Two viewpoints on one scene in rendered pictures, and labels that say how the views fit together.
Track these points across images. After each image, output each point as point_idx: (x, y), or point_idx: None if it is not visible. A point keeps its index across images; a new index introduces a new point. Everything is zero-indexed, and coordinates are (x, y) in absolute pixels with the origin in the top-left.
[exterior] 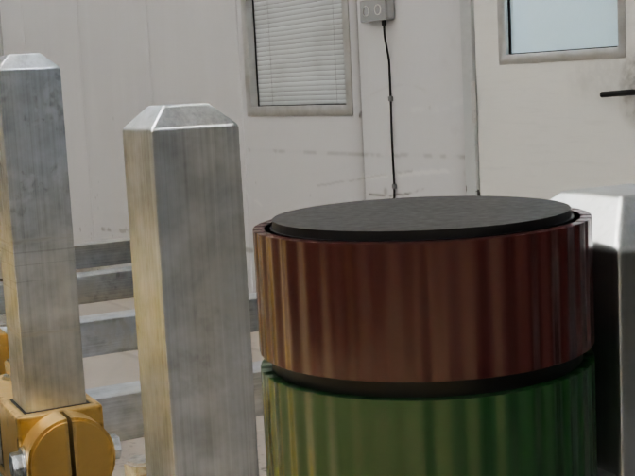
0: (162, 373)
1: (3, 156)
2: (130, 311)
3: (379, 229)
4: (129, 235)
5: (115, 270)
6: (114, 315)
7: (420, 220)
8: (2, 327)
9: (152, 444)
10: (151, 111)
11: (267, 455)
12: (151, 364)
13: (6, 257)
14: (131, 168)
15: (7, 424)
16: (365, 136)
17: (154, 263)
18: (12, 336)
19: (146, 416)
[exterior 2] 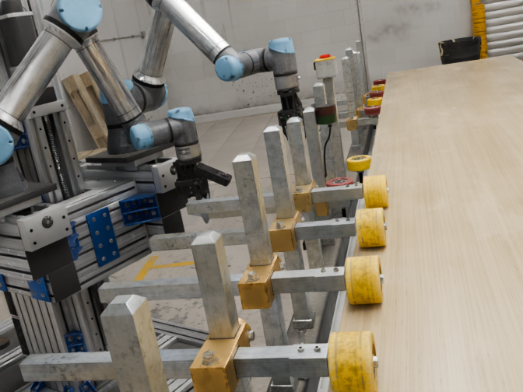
0: (307, 154)
1: (285, 148)
2: (180, 281)
3: (331, 103)
4: (302, 138)
5: (87, 355)
6: (191, 278)
7: (328, 104)
8: (236, 280)
9: (307, 168)
10: (298, 117)
11: (336, 119)
12: (306, 155)
13: (288, 176)
14: (301, 126)
15: (298, 218)
16: None
17: (304, 138)
18: (291, 197)
19: (307, 164)
